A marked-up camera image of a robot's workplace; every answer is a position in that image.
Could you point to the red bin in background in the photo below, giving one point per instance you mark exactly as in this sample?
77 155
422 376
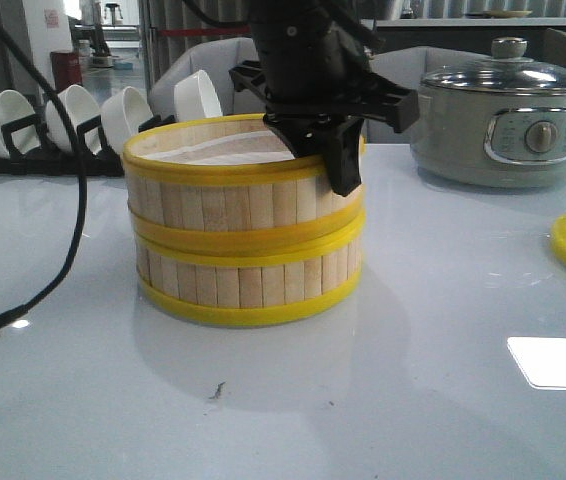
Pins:
66 69

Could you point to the bamboo steamer basket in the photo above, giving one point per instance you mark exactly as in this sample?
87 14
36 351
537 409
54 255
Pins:
276 287
228 208

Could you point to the black bowl rack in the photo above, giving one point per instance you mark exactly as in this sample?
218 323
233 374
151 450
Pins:
25 137

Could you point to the white bowl far right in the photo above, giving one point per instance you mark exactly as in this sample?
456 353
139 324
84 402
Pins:
195 97

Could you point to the glass pot lid with knob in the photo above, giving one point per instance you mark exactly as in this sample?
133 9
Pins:
507 71

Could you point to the white cabinet in background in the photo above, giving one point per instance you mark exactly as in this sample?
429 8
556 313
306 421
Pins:
347 14

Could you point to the grey-green electric cooking pot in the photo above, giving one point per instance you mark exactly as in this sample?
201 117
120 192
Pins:
491 139

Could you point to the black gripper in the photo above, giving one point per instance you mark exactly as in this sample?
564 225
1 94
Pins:
316 82

